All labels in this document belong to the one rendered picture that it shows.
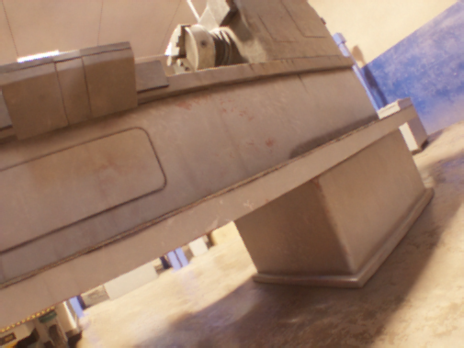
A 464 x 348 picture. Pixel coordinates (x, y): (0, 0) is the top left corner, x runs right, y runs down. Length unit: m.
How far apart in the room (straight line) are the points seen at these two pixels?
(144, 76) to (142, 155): 0.21
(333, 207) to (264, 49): 0.66
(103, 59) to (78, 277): 0.45
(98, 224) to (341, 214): 0.71
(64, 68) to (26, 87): 0.09
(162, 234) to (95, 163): 0.27
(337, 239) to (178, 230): 0.56
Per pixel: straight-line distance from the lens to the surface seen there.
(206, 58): 1.19
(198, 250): 3.02
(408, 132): 3.00
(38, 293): 0.52
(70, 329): 1.96
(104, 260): 0.50
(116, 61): 0.67
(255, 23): 1.23
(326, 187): 0.91
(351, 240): 0.96
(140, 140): 0.73
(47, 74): 0.65
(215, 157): 0.78
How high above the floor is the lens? 0.45
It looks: 5 degrees up
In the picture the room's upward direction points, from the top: 25 degrees counter-clockwise
